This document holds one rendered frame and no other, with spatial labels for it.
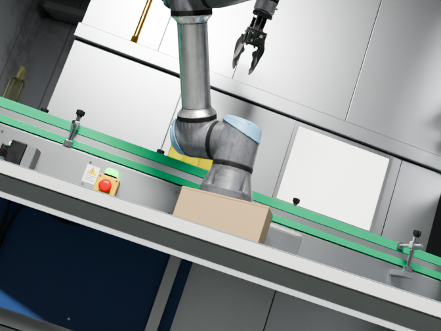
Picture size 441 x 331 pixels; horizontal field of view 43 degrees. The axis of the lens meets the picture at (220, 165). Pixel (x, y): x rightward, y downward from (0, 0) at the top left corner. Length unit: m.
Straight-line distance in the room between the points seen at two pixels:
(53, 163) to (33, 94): 3.57
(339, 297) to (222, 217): 0.35
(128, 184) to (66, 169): 0.21
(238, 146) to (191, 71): 0.25
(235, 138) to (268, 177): 0.72
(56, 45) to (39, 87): 0.43
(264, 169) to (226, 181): 0.74
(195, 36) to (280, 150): 0.84
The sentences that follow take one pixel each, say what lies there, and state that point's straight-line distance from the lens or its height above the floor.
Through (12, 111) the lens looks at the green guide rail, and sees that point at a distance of 2.01.
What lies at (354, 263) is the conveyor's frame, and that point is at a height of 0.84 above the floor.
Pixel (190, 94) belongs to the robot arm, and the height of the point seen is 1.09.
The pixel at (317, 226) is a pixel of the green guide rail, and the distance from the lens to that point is 2.11.
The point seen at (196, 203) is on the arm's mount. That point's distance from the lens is 1.48.
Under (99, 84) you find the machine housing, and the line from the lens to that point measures 2.29.
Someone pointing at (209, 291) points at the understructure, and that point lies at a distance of 2.21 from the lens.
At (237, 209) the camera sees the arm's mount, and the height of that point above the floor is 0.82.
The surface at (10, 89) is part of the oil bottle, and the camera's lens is 2.25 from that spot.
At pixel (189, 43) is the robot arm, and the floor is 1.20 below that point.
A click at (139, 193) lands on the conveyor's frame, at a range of 1.90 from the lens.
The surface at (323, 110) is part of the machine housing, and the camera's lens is 2.38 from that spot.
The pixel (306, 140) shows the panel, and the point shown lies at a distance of 2.30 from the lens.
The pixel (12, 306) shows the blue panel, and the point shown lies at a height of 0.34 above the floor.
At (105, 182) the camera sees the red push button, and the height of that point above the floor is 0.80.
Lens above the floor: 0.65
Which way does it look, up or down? 10 degrees up
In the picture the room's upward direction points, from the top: 19 degrees clockwise
